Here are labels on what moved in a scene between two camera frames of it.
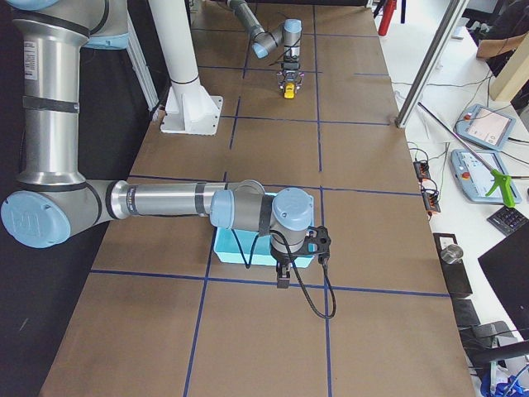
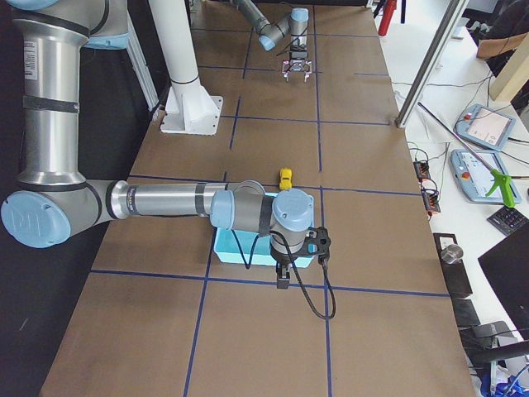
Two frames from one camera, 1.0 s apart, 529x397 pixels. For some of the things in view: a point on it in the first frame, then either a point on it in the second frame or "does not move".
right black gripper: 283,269 does not move
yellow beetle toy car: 289,91 → 285,181
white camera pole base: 188,107 does not move
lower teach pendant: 475,177 does not move
